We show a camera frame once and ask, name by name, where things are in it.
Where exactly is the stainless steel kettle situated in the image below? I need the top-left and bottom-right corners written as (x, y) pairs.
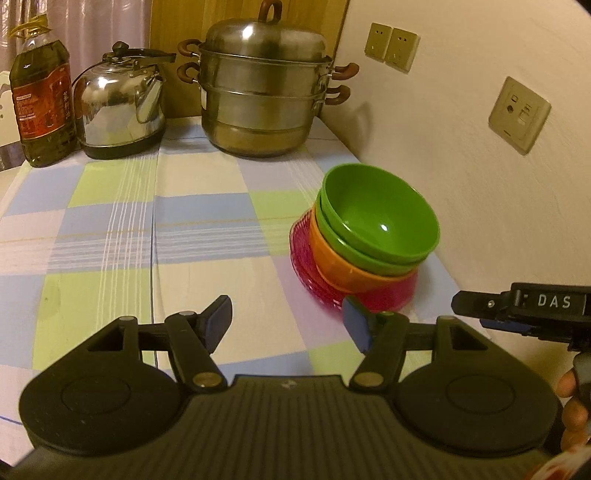
top-left (71, 41), bottom-right (177, 160)

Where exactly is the person's right forearm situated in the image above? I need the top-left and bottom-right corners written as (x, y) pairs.
top-left (529, 445), bottom-right (591, 480)

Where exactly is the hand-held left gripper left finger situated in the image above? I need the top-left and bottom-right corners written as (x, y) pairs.
top-left (85, 294), bottom-right (232, 394)

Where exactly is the white wooden chair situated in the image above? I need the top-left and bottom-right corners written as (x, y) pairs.
top-left (0, 69), bottom-right (24, 171)

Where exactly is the checked pastel tablecloth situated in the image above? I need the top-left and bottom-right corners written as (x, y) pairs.
top-left (0, 115), bottom-right (462, 453)

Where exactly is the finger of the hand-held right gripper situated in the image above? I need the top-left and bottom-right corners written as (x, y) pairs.
top-left (451, 289), bottom-right (513, 319)
top-left (479, 318), bottom-right (543, 337)

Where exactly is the cooking oil bottle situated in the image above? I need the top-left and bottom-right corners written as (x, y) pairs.
top-left (9, 14), bottom-right (78, 168)

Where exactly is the large beige wall socket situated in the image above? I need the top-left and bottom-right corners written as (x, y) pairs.
top-left (488, 76), bottom-right (552, 156)

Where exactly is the stainless steel steamer pot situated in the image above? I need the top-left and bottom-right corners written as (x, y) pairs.
top-left (178, 0), bottom-right (360, 158)

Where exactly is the green plastic bowl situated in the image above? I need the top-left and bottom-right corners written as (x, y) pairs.
top-left (315, 203), bottom-right (424, 278)
top-left (321, 164), bottom-right (441, 267)

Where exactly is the sheer curtain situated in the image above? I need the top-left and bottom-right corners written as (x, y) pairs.
top-left (0, 0), bottom-right (153, 75)

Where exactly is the person's right hand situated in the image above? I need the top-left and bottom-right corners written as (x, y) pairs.
top-left (556, 368), bottom-right (591, 452)

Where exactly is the orange plastic bowl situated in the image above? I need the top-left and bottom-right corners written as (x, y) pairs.
top-left (308, 215), bottom-right (419, 294)

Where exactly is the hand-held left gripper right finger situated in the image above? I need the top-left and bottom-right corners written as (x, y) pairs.
top-left (342, 295), bottom-right (497, 394)

